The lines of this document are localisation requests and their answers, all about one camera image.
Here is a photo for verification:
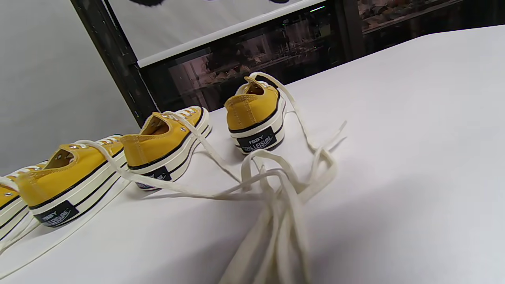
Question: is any person's right hand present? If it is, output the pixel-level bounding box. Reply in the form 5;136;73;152
130;0;291;7

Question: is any white roller blind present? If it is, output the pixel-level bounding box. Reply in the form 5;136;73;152
0;0;140;176
106;0;329;68

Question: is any black window post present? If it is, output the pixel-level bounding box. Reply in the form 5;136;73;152
70;0;159;127
335;0;368;63

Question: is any white shoe lace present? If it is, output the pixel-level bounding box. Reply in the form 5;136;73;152
162;110;340;284
0;160;133;278
73;134;313;284
247;71;348;284

